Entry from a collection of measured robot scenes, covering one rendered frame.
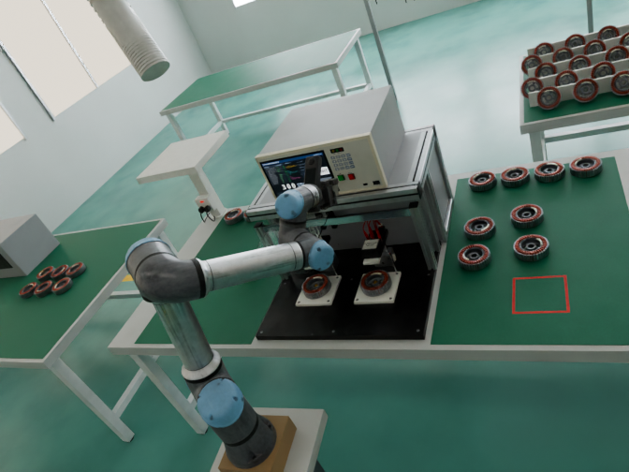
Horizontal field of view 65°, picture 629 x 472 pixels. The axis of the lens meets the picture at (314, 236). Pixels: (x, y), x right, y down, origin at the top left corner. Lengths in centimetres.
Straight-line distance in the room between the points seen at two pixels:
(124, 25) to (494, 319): 211
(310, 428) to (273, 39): 768
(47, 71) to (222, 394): 601
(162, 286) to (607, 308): 123
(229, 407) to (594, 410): 151
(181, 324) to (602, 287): 123
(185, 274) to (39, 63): 600
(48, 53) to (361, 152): 585
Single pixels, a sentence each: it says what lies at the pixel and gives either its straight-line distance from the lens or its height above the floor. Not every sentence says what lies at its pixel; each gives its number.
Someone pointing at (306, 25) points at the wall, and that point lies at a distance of 849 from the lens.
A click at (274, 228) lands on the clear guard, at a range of 184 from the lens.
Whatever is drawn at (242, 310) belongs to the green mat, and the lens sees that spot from 209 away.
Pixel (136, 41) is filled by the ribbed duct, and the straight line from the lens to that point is 270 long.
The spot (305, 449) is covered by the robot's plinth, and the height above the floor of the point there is 75.
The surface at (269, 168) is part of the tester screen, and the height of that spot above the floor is 127.
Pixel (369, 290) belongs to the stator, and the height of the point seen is 82.
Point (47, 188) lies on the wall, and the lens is 663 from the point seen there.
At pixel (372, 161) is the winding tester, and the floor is 122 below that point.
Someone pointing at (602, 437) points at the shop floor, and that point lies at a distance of 230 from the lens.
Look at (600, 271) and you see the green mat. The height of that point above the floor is 75.
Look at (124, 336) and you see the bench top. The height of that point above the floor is 75.
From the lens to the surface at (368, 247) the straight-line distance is 179.
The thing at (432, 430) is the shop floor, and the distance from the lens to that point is 236.
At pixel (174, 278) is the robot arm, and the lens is 116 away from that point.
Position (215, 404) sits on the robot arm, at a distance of 139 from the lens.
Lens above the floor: 197
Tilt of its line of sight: 32 degrees down
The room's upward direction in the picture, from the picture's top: 25 degrees counter-clockwise
